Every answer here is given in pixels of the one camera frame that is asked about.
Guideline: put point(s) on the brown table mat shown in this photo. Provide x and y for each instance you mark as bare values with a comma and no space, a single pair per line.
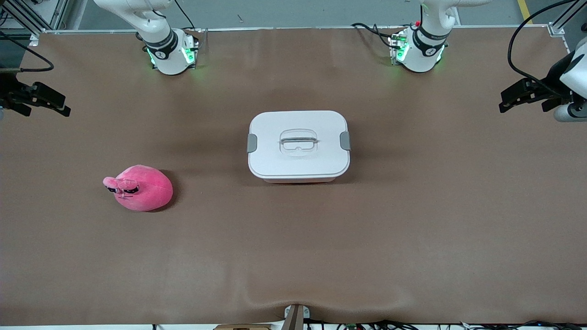
293,252

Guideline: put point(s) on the white lidded storage box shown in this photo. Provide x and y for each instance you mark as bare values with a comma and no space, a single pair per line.
275,160

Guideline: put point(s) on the metal table edge rail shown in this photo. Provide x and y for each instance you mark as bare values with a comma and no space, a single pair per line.
275,28

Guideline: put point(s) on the aluminium frame post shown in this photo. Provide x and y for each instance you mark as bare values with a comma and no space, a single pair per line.
59,13
557,30

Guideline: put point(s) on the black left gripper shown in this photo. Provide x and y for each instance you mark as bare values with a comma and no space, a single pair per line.
552,78

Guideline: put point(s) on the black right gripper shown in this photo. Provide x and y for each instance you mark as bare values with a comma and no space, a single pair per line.
9,88

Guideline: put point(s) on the grey lid latch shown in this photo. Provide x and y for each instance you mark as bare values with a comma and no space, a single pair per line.
251,143
345,140

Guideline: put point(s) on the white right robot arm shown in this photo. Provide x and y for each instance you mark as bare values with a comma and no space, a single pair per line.
167,59

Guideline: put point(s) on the white storage box base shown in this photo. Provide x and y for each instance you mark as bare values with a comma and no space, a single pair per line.
298,181

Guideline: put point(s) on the metal table edge bracket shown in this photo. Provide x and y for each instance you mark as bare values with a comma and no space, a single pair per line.
296,318

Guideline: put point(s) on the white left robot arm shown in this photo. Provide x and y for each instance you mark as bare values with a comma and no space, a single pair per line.
424,55

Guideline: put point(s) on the pink plush toy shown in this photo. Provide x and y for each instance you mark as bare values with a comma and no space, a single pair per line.
146,192

